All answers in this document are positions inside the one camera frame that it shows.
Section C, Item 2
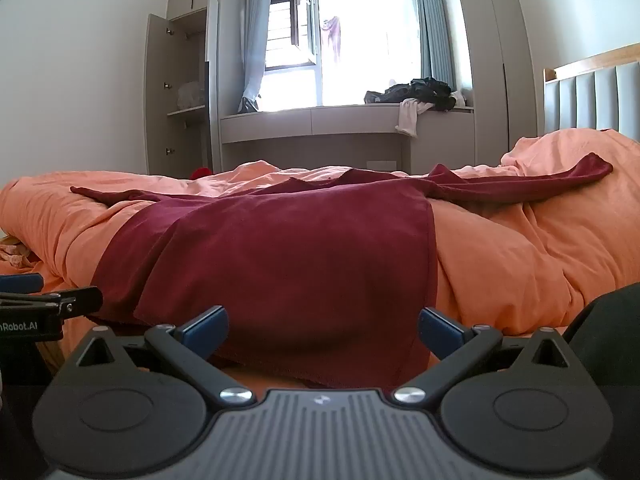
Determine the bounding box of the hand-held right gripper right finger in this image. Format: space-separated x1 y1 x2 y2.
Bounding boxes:
392 306 576 406

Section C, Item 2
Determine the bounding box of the open grey wardrobe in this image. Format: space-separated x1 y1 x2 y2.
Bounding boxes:
145 0 222 177

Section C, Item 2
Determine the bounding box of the light blue curtain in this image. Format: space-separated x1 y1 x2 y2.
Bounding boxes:
410 0 457 92
238 0 272 113

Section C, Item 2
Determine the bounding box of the pink hanging garment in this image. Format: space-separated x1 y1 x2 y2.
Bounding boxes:
321 16 345 65

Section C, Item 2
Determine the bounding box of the grey padded bed headboard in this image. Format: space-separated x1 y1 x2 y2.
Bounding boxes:
543 44 640 137

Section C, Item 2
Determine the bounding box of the window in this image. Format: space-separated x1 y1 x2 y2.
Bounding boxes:
262 0 426 111

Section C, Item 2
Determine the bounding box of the white cloth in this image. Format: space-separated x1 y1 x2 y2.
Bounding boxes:
395 98 436 138

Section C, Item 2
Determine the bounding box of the dark red garment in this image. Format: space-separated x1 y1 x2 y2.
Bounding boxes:
70 152 614 388

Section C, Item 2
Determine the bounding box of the white bundle on wardrobe shelf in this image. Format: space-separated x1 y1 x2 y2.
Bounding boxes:
177 80 207 109

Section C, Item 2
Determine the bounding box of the orange blanket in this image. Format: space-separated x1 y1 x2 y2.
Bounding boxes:
0 128 640 391

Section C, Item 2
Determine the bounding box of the small patterned cloth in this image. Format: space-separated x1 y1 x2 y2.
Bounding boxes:
0 234 33 268

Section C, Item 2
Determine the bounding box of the tall grey closed wardrobe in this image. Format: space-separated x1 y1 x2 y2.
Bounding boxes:
450 0 538 167

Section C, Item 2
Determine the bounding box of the dark cloth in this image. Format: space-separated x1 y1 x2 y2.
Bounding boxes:
564 282 640 388

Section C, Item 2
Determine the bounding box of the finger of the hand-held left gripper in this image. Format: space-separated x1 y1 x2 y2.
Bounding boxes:
0 286 104 318
0 273 44 295

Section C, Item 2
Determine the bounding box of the pile of black clothes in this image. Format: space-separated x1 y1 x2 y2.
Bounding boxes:
364 77 458 112

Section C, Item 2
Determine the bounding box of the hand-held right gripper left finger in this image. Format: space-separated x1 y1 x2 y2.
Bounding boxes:
65 305 256 406

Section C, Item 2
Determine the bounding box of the grey window seat cabinet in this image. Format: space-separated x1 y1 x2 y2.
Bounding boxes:
220 105 476 175

